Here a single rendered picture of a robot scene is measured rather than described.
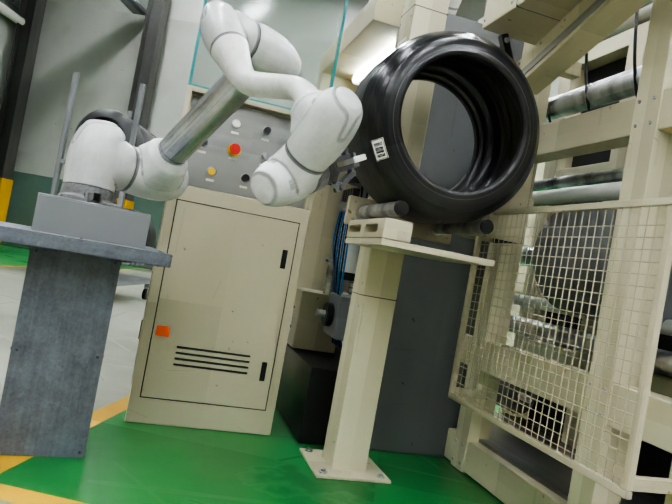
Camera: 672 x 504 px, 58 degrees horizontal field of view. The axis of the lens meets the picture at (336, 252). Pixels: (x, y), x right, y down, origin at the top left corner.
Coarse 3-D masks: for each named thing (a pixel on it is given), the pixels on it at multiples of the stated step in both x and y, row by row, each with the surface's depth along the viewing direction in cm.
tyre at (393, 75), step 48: (432, 48) 174; (480, 48) 178; (384, 96) 171; (480, 96) 208; (528, 96) 183; (480, 144) 209; (528, 144) 183; (384, 192) 181; (432, 192) 175; (480, 192) 179
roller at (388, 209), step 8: (360, 208) 205; (368, 208) 196; (376, 208) 188; (384, 208) 181; (392, 208) 175; (400, 208) 174; (408, 208) 174; (360, 216) 205; (368, 216) 198; (376, 216) 191; (384, 216) 185; (392, 216) 180
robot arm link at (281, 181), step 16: (272, 160) 127; (288, 160) 125; (256, 176) 125; (272, 176) 123; (288, 176) 125; (304, 176) 126; (320, 176) 130; (256, 192) 126; (272, 192) 124; (288, 192) 126; (304, 192) 129
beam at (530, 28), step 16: (496, 0) 210; (512, 0) 199; (528, 0) 191; (544, 0) 189; (560, 0) 187; (576, 0) 186; (496, 16) 208; (512, 16) 204; (528, 16) 202; (544, 16) 200; (560, 16) 198; (496, 32) 218; (512, 32) 216; (528, 32) 214; (544, 32) 211
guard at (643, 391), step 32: (544, 256) 184; (640, 256) 146; (608, 288) 155; (480, 320) 212; (544, 320) 177; (640, 320) 143; (480, 384) 205; (576, 384) 160; (640, 384) 139; (640, 416) 137; (544, 448) 166; (608, 448) 145; (608, 480) 143
